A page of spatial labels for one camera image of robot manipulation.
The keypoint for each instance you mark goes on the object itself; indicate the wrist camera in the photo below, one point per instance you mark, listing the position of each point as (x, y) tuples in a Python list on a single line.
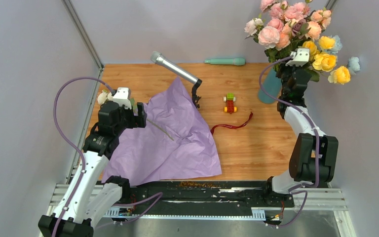
[(299, 57), (122, 97)]

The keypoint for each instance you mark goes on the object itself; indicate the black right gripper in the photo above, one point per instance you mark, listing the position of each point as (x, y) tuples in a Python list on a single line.
[(283, 67)]

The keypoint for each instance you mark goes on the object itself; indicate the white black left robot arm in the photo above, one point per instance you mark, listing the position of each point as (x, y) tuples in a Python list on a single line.
[(77, 214)]

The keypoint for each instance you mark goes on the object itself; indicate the purple pink wrapping paper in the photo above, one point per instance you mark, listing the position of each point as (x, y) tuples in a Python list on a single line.
[(175, 144)]

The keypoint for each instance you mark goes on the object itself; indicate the pale pink flower stem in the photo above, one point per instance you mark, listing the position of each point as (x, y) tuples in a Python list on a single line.
[(267, 35)]

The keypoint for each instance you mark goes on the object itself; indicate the yellow flower stem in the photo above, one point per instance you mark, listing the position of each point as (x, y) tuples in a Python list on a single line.
[(323, 59)]

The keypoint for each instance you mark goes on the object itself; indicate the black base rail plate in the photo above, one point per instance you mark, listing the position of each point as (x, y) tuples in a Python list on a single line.
[(201, 199)]

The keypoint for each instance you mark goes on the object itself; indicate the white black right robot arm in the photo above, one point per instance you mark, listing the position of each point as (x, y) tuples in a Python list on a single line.
[(314, 156)]

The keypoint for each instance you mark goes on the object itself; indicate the teal cylindrical vase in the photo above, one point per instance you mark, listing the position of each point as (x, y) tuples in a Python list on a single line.
[(272, 85)]

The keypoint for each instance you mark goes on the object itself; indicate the mint green toy microphone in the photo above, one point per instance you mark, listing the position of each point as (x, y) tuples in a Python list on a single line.
[(225, 61)]

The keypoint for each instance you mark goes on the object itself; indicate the light blue artificial flowers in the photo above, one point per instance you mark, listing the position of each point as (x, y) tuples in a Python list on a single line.
[(353, 62)]

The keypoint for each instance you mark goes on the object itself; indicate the silver microphone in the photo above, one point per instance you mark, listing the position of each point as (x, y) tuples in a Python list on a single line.
[(161, 60)]

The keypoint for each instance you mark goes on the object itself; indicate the dark red printed ribbon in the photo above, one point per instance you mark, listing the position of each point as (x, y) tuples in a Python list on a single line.
[(230, 126)]

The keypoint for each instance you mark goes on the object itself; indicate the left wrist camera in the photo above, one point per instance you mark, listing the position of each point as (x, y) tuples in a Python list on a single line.
[(122, 97)]

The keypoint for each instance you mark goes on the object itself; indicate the white flower stem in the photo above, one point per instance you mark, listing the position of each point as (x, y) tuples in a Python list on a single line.
[(107, 96)]

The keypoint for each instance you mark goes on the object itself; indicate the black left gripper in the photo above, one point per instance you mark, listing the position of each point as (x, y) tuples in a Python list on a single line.
[(138, 121)]

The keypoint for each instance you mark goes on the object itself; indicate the black microphone tripod stand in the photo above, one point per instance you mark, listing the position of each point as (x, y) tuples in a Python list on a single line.
[(195, 98)]

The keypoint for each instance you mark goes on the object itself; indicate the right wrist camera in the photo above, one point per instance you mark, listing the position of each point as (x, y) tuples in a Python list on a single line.
[(299, 57)]

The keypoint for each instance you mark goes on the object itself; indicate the peach orange flower stem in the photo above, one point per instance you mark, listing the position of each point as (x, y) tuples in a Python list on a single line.
[(318, 22)]

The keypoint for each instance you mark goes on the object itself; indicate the mauve purple flower stem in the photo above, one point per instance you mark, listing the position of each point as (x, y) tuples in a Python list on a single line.
[(300, 29)]

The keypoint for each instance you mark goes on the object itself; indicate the toy brick car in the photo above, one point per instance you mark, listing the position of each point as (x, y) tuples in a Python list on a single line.
[(229, 100)]

